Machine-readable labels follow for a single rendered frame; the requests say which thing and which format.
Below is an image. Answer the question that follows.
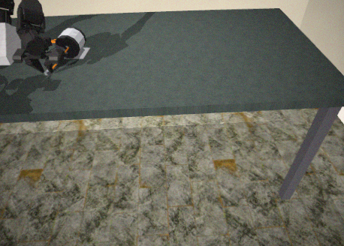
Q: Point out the orange cable with grey plug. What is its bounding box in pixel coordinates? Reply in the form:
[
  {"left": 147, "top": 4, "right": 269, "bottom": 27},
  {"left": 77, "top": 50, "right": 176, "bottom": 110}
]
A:
[{"left": 44, "top": 40, "right": 55, "bottom": 76}]

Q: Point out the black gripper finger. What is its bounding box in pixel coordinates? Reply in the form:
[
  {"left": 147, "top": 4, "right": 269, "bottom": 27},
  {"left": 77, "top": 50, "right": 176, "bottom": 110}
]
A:
[
  {"left": 25, "top": 58, "right": 44, "bottom": 73},
  {"left": 44, "top": 61, "right": 53, "bottom": 73}
]

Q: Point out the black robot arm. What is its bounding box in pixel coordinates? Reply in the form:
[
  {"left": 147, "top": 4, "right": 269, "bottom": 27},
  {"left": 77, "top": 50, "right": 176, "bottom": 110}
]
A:
[{"left": 0, "top": 0, "right": 52, "bottom": 56}]

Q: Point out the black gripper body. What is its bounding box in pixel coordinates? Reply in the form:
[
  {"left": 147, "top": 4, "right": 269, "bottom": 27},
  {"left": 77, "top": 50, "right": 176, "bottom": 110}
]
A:
[{"left": 12, "top": 46, "right": 66, "bottom": 64}]

